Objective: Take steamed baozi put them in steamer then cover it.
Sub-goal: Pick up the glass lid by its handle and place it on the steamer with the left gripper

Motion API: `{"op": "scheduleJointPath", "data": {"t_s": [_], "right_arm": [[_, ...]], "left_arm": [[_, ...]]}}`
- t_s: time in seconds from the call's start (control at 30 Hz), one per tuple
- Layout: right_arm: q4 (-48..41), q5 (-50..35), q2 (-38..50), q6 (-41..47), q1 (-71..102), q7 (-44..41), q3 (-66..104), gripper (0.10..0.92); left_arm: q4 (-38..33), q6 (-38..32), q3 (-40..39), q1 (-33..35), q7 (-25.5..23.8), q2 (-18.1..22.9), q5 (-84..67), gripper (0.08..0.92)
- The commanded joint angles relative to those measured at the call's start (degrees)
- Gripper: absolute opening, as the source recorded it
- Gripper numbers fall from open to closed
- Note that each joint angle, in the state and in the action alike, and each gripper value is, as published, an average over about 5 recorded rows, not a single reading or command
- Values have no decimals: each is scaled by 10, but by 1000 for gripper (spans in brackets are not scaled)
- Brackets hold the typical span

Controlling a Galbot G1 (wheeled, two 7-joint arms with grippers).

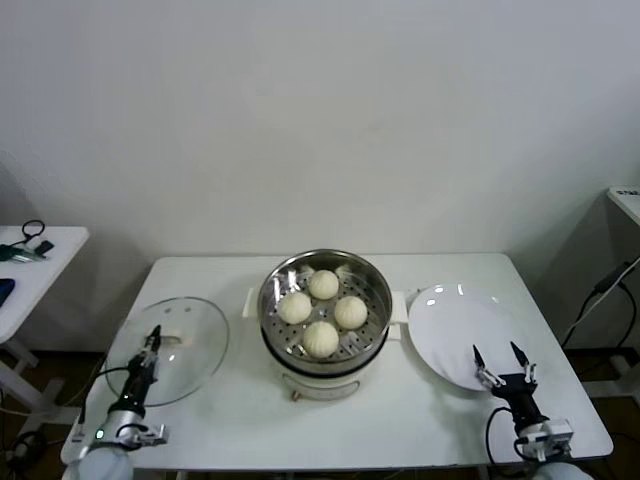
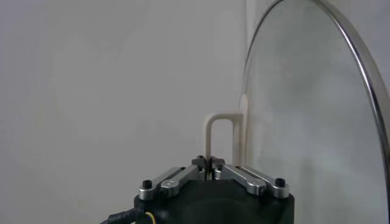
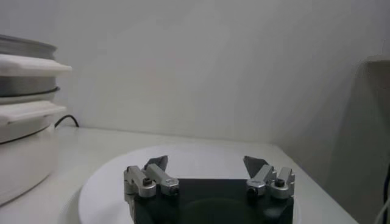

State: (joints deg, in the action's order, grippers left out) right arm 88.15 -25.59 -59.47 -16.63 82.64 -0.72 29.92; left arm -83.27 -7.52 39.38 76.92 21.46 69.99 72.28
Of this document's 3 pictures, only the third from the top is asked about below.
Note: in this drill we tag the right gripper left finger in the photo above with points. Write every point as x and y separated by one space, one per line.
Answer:
158 176

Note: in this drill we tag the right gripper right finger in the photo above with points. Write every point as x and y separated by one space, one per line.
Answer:
262 176

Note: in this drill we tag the stainless steel steamer basket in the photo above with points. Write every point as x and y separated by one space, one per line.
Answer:
24 85

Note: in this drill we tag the white round plate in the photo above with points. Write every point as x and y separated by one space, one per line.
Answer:
198 161

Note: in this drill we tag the white electric cooker base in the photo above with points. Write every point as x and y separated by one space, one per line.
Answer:
24 164

